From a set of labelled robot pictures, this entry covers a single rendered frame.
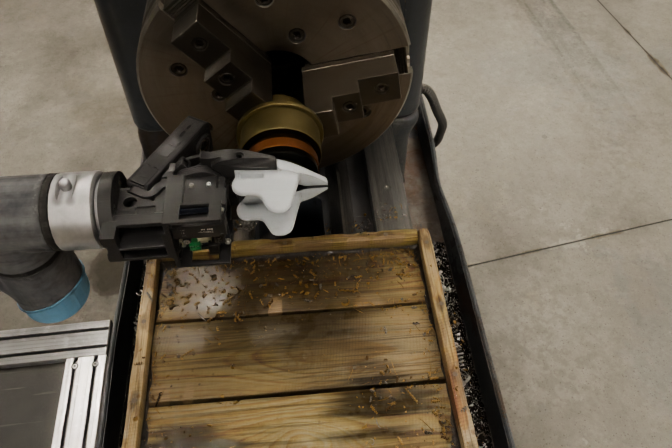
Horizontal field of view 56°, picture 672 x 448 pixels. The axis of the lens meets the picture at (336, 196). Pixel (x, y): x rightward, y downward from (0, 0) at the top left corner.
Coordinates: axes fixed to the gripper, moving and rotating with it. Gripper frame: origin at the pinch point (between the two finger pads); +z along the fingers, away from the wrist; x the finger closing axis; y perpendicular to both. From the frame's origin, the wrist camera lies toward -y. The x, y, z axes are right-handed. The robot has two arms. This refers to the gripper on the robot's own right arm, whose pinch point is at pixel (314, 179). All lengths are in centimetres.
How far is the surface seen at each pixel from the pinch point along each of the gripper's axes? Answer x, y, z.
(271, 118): 4.1, -4.8, -3.9
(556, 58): -108, -150, 103
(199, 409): -19.5, 14.8, -13.9
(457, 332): -51, -7, 24
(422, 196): -54, -41, 24
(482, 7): -108, -187, 82
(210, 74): 6.5, -9.2, -9.8
